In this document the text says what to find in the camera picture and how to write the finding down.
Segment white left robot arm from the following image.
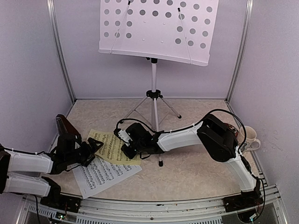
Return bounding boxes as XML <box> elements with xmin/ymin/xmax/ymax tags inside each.
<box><xmin>0</xmin><ymin>134</ymin><xmax>104</xmax><ymax>208</ymax></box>

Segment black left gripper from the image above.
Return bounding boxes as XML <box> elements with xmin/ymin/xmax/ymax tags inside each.
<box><xmin>65</xmin><ymin>137</ymin><xmax>103</xmax><ymax>167</ymax></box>

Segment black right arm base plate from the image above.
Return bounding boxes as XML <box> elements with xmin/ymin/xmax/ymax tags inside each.
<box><xmin>223</xmin><ymin>195</ymin><xmax>263</xmax><ymax>212</ymax></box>

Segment floral ceramic mug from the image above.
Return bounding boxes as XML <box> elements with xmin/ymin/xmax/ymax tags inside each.
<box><xmin>237</xmin><ymin>126</ymin><xmax>261</xmax><ymax>153</ymax></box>

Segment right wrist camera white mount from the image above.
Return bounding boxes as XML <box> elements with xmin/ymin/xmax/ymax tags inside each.
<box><xmin>114</xmin><ymin>128</ymin><xmax>131</xmax><ymax>144</ymax></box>

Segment left aluminium corner post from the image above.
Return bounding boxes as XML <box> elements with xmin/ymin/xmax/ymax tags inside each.
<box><xmin>46</xmin><ymin>0</ymin><xmax>77</xmax><ymax>105</ymax></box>

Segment yellow sheet music page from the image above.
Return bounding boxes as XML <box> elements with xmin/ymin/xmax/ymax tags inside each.
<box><xmin>88</xmin><ymin>129</ymin><xmax>141</xmax><ymax>165</ymax></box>

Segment white perforated music stand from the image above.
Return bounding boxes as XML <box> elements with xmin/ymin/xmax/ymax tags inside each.
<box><xmin>98</xmin><ymin>0</ymin><xmax>220</xmax><ymax>167</ymax></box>

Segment right aluminium corner post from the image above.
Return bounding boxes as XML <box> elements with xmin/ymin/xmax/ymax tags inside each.
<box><xmin>225</xmin><ymin>0</ymin><xmax>254</xmax><ymax>101</ymax></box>

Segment aluminium front rail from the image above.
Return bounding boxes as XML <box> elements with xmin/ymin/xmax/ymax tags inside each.
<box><xmin>16</xmin><ymin>184</ymin><xmax>288</xmax><ymax>224</ymax></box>

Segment white sheet music page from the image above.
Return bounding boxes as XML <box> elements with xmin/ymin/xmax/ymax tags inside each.
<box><xmin>72</xmin><ymin>157</ymin><xmax>142</xmax><ymax>199</ymax></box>

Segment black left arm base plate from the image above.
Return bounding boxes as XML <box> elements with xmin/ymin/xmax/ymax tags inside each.
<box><xmin>40</xmin><ymin>194</ymin><xmax>82</xmax><ymax>213</ymax></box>

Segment red floral coaster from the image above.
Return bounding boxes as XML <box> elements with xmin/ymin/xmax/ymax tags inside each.
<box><xmin>227</xmin><ymin>124</ymin><xmax>239</xmax><ymax>137</ymax></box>

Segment aluminium corner post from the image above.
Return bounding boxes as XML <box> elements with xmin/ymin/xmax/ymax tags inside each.
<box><xmin>225</xmin><ymin>0</ymin><xmax>254</xmax><ymax>101</ymax></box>
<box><xmin>46</xmin><ymin>0</ymin><xmax>77</xmax><ymax>105</ymax></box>

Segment brown wooden metronome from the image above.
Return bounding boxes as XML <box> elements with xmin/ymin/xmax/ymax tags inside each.
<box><xmin>55</xmin><ymin>114</ymin><xmax>82</xmax><ymax>142</ymax></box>

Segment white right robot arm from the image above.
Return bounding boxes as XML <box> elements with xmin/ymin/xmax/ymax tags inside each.
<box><xmin>114</xmin><ymin>111</ymin><xmax>265</xmax><ymax>207</ymax></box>

